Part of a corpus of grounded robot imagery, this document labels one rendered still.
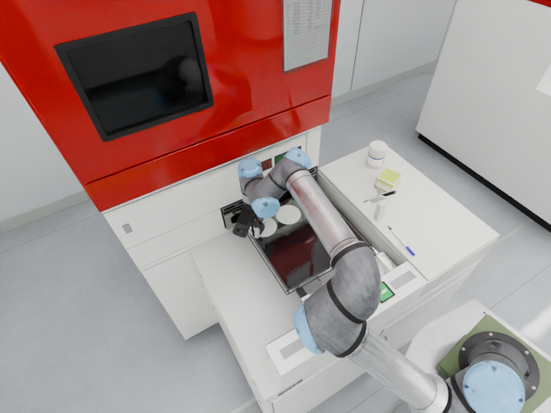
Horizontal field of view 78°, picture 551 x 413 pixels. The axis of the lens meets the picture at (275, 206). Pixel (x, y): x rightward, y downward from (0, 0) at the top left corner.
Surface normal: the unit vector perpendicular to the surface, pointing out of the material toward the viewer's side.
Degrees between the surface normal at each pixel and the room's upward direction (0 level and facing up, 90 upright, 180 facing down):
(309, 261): 0
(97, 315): 0
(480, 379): 38
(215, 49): 90
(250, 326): 0
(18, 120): 90
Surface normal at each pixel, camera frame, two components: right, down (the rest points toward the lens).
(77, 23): 0.50, 0.65
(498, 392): -0.48, -0.20
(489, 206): -0.04, -0.65
